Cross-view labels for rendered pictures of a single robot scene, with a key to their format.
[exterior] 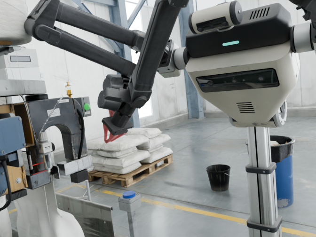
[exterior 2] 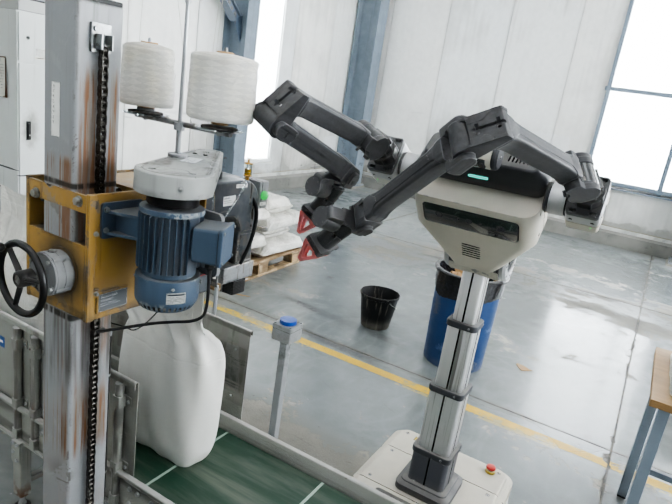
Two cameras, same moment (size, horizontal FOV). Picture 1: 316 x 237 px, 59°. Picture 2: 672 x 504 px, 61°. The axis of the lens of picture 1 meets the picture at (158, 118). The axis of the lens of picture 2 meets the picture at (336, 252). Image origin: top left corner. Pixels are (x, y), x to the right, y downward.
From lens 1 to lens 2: 74 cm
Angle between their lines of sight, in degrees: 13
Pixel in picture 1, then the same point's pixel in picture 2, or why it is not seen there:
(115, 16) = not seen: outside the picture
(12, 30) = (244, 117)
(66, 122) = (238, 214)
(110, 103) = (331, 224)
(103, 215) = (235, 339)
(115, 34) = (346, 132)
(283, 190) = not seen: hidden behind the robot
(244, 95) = (475, 238)
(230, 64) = (470, 203)
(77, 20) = (315, 116)
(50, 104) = (228, 189)
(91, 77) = not seen: hidden behind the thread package
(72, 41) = (301, 138)
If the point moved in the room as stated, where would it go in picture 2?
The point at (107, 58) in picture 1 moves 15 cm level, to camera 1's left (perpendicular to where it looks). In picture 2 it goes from (328, 157) to (274, 150)
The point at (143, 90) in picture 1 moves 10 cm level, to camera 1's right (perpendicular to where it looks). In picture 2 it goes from (374, 220) to (411, 225)
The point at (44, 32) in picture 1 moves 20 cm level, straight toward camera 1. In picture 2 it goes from (283, 131) to (318, 144)
